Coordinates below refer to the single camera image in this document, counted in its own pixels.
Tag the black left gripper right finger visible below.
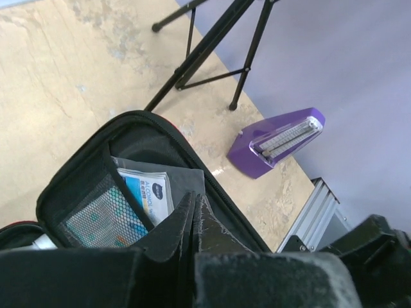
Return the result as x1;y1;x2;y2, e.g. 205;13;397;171
193;194;362;307

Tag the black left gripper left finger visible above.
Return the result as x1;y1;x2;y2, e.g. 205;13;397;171
1;192;195;307

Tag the bandage plasters bag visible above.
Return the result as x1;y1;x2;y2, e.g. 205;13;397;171
63;187;148;248

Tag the zip bag with wipes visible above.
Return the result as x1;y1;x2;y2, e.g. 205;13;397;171
112;157;206;226

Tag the red medicine kit case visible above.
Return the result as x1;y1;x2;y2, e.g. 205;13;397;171
1;111;268;262

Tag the white medicine bottle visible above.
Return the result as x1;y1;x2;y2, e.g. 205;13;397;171
31;234;57;250

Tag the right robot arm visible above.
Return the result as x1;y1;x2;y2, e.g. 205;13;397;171
276;215;410;307

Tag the purple box device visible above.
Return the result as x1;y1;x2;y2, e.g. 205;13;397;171
227;108;326;179

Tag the black music stand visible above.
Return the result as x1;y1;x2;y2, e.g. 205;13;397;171
143;0;283;112

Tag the aluminium front rail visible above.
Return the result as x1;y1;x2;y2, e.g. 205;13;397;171
276;178;340;253

